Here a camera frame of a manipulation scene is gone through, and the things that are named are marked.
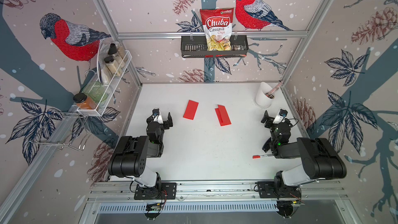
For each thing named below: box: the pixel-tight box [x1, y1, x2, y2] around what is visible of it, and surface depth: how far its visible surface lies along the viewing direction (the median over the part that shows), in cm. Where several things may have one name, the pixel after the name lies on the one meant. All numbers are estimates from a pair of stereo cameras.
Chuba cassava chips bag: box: [199, 7, 235, 51], surface depth 83 cm
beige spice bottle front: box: [103, 56, 123, 77], surface depth 78 cm
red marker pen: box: [252, 154, 275, 160], surface depth 86 cm
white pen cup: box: [254, 81, 275, 109], surface depth 103 cm
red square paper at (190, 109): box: [182, 99, 199, 120], surface depth 106 cm
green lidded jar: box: [83, 81, 108, 103], surface depth 70 cm
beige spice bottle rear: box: [107, 43, 120, 57], surface depth 81 cm
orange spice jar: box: [73, 92, 97, 110], surface depth 61 cm
